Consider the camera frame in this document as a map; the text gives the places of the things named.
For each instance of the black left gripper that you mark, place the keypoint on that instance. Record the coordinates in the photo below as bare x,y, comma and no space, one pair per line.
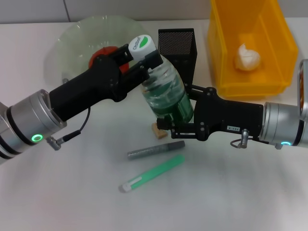
96,84

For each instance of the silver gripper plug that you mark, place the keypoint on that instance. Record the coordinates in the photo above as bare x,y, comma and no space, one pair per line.
64,80
244,136

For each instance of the frosted glass fruit plate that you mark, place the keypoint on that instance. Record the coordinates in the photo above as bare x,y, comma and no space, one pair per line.
72,48

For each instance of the green plastic pen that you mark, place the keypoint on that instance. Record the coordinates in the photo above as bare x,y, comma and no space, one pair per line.
156,169

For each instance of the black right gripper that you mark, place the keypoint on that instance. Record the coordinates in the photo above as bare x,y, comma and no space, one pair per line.
228,118

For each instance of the white paper ball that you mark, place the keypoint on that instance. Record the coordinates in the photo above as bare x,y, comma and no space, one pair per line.
247,59

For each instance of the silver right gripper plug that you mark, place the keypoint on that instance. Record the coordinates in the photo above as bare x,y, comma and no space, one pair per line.
244,136

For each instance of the tan rubber eraser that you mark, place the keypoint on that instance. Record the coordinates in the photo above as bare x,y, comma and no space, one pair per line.
160,134

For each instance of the red tomato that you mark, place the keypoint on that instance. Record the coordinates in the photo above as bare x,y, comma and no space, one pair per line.
103,51

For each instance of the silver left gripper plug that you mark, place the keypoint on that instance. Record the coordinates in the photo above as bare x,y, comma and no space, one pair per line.
64,80

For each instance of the black mesh pen holder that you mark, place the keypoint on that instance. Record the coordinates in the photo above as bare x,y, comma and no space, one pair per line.
178,41

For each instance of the grey glitter pen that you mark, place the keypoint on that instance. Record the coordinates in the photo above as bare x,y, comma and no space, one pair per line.
156,150

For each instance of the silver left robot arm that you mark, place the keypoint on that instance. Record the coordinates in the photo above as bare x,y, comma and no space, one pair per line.
29,120

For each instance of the clear water bottle green label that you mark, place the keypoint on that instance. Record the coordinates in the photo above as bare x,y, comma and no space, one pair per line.
168,81

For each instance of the yellow plastic storage bin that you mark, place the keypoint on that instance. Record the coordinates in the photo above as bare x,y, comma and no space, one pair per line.
221,60

